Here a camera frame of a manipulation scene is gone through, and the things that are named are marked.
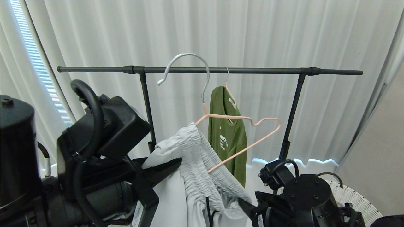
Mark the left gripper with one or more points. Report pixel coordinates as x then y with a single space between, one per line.
104 198

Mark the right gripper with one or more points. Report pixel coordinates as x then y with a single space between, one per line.
268 211

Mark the green shirt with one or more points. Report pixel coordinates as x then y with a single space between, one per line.
233 138

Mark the pale grey garment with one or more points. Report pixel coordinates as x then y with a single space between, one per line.
195 164

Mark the pink clothes hanger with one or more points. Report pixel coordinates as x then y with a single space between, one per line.
230 116
230 93

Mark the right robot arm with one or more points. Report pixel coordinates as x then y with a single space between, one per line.
309 198

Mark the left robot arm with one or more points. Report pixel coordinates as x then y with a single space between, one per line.
15 151

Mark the white laundry basket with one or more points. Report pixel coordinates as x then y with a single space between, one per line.
356 198

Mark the black clothes rack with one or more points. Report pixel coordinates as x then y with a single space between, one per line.
252 70

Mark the window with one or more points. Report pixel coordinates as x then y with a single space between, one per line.
34 56

